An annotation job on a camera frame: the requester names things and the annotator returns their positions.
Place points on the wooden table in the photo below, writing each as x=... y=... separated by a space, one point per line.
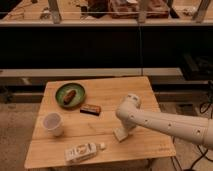
x=47 y=151

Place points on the brown pastry on plate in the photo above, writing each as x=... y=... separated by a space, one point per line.
x=69 y=96

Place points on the green plate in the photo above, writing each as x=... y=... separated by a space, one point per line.
x=66 y=88

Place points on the brown chocolate bar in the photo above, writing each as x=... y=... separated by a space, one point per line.
x=90 y=109

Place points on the white sponge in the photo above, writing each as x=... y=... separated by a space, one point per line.
x=120 y=134

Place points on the white plastic cup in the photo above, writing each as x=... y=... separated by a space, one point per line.
x=52 y=123

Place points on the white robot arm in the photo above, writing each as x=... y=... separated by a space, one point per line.
x=196 y=130

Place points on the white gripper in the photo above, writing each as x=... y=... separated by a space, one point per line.
x=128 y=126

